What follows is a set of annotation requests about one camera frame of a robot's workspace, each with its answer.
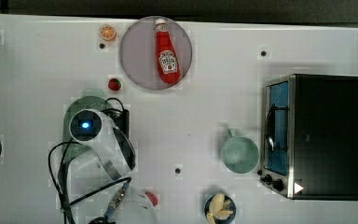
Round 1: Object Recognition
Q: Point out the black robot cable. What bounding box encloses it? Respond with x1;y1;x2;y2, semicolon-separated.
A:
48;97;132;224

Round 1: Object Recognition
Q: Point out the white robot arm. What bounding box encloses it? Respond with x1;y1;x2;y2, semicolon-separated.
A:
66;109;158;224

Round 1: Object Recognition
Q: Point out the red strawberry toy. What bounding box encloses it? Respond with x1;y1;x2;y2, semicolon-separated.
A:
108;78;121;91
145;191;158;206

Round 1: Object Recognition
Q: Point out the red ketchup bottle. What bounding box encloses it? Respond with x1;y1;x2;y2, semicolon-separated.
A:
155;19;181;84

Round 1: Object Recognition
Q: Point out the blue bowl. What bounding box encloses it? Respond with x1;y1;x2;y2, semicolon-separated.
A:
204;193;236;224

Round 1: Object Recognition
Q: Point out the orange slice toy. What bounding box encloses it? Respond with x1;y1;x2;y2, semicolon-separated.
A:
100;24;117;42

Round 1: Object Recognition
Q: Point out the red strawberry toy lower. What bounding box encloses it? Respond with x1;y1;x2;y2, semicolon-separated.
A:
145;191;158;206

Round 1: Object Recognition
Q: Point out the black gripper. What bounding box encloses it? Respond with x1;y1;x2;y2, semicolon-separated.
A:
103;108;130;138

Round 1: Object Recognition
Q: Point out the mint green mug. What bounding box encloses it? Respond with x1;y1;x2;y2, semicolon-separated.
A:
220;128;259;174

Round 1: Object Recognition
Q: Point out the peeled banana toy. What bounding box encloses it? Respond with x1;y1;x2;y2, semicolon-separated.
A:
206;193;233;224

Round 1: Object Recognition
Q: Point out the red strawberry toy upper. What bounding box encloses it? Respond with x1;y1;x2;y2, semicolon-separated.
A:
108;78;121;91

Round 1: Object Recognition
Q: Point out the grey round plate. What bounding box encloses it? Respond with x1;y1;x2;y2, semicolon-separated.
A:
119;16;193;90

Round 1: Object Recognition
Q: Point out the black toaster oven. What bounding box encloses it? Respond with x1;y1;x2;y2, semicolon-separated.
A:
257;74;358;201

